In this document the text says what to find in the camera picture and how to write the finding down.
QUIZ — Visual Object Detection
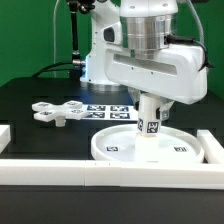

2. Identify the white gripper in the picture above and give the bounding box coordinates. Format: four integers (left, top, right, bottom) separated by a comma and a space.
104, 44, 207, 121

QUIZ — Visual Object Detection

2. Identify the white round table top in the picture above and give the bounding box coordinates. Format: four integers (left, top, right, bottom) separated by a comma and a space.
91, 124, 204, 164

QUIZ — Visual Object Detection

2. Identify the white cross-shaped table base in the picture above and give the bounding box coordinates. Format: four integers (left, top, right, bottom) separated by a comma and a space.
32, 100, 89, 127

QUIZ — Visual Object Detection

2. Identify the white fiducial marker sheet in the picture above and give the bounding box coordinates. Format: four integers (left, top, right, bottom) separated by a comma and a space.
83, 104, 138, 121

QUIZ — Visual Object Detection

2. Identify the white right fence piece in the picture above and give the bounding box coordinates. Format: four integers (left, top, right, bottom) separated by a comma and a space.
197, 130, 224, 165

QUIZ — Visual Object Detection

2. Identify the white fence piece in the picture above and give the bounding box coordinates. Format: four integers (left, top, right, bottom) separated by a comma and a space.
0, 125, 11, 154
197, 130, 224, 165

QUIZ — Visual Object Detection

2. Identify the white left fence piece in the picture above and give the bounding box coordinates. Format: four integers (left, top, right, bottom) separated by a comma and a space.
0, 125, 11, 154

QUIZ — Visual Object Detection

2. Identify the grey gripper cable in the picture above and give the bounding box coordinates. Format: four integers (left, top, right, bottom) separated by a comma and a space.
166, 0, 214, 72

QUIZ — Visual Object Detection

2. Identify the white front fence rail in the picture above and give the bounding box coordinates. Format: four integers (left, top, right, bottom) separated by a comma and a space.
0, 159, 224, 190

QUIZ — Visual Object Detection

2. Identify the black cable bundle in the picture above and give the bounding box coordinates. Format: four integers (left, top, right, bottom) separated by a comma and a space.
31, 60, 86, 78

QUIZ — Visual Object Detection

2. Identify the thin white hanging cable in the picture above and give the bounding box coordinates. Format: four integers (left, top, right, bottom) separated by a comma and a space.
52, 0, 62, 78

